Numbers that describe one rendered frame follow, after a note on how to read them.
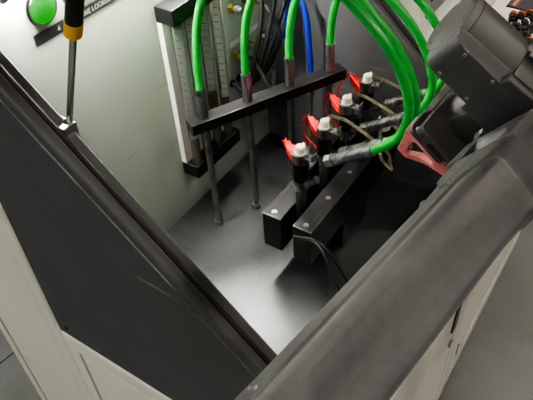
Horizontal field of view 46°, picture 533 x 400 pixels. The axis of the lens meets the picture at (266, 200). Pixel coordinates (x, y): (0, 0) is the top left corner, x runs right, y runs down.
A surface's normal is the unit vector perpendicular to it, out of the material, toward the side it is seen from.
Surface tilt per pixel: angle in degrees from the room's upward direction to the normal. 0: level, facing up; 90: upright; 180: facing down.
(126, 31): 90
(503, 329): 0
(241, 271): 0
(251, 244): 0
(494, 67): 39
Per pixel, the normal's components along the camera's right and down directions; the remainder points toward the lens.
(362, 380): 0.51, -0.29
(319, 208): -0.05, -0.73
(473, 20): 0.16, 0.17
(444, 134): 0.34, -0.10
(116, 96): 0.83, 0.35
